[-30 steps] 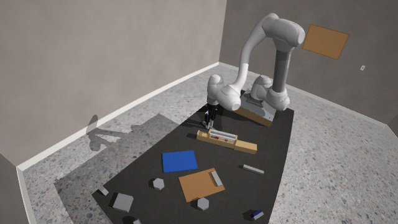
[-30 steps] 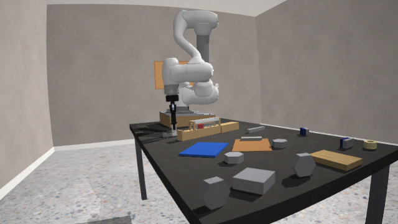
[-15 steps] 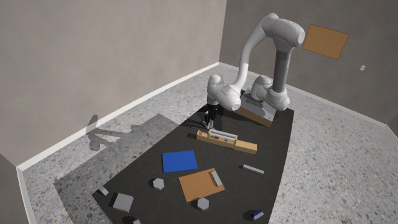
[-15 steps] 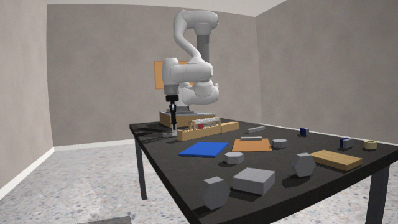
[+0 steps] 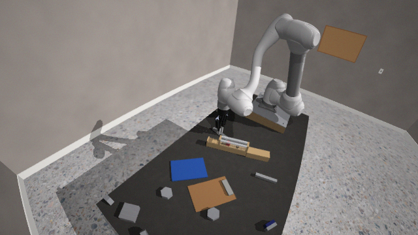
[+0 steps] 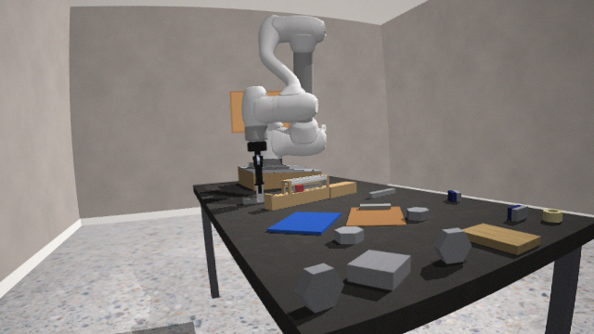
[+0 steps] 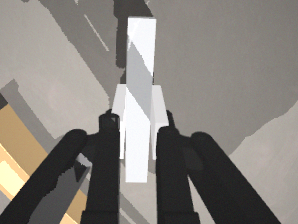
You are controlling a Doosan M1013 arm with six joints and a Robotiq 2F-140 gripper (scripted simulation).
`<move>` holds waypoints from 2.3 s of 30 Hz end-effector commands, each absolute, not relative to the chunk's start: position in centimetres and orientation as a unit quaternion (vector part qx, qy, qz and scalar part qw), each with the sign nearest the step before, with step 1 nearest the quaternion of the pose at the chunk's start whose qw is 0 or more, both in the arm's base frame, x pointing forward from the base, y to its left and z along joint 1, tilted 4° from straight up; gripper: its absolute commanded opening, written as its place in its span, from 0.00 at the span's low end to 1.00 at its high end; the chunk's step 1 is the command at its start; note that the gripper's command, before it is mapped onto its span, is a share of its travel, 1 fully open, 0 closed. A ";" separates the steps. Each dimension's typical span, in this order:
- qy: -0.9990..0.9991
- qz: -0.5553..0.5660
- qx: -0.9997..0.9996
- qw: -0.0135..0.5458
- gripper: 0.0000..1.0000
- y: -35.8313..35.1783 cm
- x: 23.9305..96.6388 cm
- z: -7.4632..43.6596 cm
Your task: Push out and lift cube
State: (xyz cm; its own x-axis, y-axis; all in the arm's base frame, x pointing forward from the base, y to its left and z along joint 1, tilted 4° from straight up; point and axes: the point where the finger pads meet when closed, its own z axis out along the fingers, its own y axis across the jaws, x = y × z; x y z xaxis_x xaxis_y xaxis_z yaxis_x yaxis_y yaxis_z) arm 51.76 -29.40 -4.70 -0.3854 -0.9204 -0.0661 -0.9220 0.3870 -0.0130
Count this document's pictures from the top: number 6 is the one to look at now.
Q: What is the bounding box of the blue flat rectangular pad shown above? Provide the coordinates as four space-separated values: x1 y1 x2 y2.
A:
267 212 342 235

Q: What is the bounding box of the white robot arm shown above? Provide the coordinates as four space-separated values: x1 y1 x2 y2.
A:
241 15 326 170

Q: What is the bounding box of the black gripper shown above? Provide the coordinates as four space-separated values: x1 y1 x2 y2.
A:
247 141 267 202

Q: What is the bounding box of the beige roll of masking tape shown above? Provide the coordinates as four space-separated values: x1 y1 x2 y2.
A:
542 209 563 223

